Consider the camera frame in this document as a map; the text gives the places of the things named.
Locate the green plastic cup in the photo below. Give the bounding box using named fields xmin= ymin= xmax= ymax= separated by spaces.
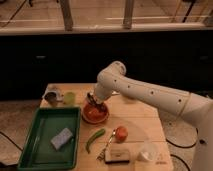
xmin=63 ymin=92 xmax=75 ymax=106

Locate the black floor cable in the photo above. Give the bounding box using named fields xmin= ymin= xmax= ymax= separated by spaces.
xmin=165 ymin=128 xmax=200 ymax=171
xmin=0 ymin=131 xmax=24 ymax=152

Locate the small tan box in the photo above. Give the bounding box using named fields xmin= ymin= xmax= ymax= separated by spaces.
xmin=104 ymin=148 xmax=130 ymax=164

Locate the black floor cable left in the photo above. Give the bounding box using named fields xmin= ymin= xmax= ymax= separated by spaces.
xmin=0 ymin=131 xmax=24 ymax=152

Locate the blue grey sponge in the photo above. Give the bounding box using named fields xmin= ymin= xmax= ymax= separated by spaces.
xmin=51 ymin=128 xmax=73 ymax=150

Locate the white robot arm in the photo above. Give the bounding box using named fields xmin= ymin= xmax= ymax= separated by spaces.
xmin=94 ymin=61 xmax=213 ymax=171

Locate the orange red bowl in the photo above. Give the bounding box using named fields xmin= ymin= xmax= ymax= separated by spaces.
xmin=82 ymin=102 xmax=109 ymax=124

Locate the dark purple grape bunch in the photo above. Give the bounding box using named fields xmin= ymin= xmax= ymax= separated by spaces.
xmin=89 ymin=102 xmax=102 ymax=112

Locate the metal fork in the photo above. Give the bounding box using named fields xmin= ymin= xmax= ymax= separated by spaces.
xmin=96 ymin=130 xmax=116 ymax=161

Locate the orange fruit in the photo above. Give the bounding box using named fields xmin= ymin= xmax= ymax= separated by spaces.
xmin=115 ymin=126 xmax=128 ymax=143

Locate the black floor cable right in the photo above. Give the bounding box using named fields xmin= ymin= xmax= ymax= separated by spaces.
xmin=165 ymin=128 xmax=200 ymax=171

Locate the green plastic tray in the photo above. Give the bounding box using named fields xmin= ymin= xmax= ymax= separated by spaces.
xmin=18 ymin=107 xmax=81 ymax=171

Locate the green chili pepper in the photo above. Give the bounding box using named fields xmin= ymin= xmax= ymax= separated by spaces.
xmin=85 ymin=128 xmax=106 ymax=154

